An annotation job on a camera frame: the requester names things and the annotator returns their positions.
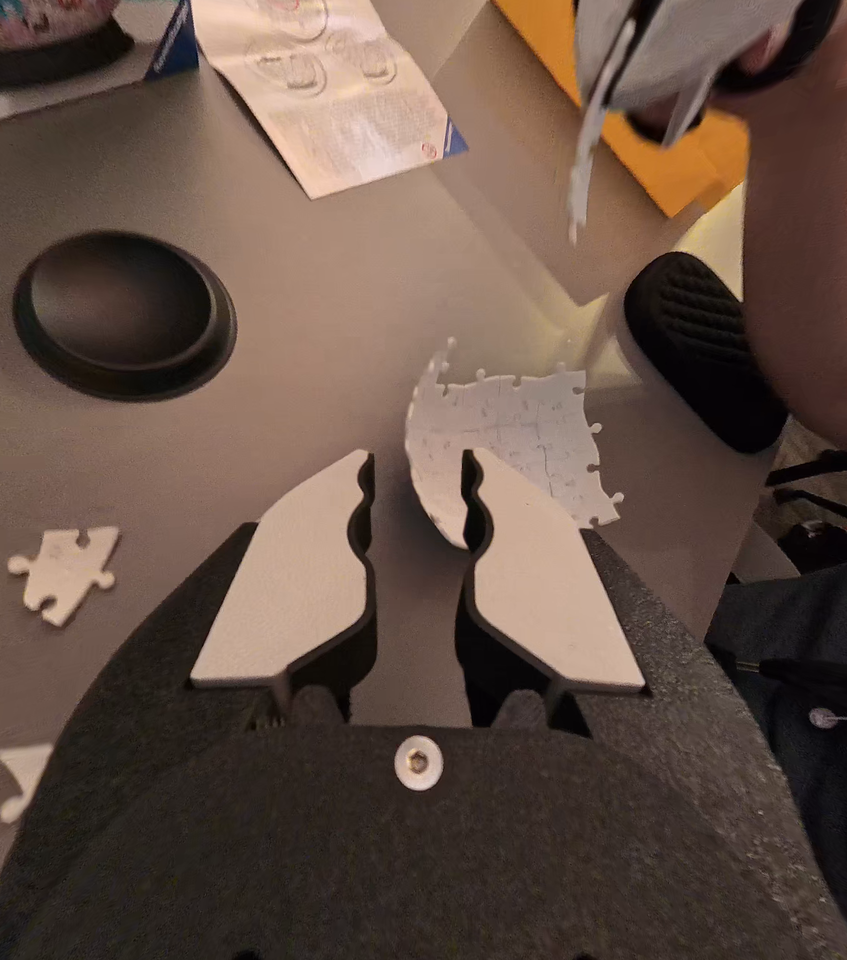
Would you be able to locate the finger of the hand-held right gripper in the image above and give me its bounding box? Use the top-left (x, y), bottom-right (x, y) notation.
top-left (566, 0), bottom-right (650, 244)
top-left (611, 0), bottom-right (807, 148)

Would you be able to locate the white instruction leaflet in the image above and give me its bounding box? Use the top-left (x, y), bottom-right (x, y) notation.
top-left (191, 0), bottom-right (470, 199)

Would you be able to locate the person's right hand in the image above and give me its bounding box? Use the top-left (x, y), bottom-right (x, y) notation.
top-left (728, 20), bottom-right (795, 82)

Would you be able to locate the colourful puzzle box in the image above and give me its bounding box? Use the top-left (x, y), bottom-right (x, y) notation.
top-left (0, 0), bottom-right (200, 136)

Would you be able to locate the scattered loose puzzle pieces group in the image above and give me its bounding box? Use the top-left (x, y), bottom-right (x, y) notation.
top-left (0, 525), bottom-right (120, 823)

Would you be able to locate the black chair armrest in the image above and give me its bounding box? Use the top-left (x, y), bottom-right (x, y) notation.
top-left (623, 252), bottom-right (788, 454)

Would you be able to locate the yellow storage bin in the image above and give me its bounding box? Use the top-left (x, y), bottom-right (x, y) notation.
top-left (496, 0), bottom-right (750, 219)

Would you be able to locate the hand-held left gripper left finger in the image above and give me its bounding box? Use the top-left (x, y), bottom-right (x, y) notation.
top-left (191, 450), bottom-right (377, 691)

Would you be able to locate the assembled white puzzle section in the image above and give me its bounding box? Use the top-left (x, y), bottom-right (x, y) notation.
top-left (404, 338), bottom-right (624, 549)

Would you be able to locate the person's right forearm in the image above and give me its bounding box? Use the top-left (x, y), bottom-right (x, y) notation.
top-left (739, 0), bottom-right (847, 469)

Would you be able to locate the black round ball stand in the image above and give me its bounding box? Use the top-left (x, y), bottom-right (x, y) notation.
top-left (11, 230), bottom-right (237, 402)

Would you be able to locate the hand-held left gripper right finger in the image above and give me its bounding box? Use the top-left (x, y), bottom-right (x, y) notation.
top-left (458, 447), bottom-right (650, 694)

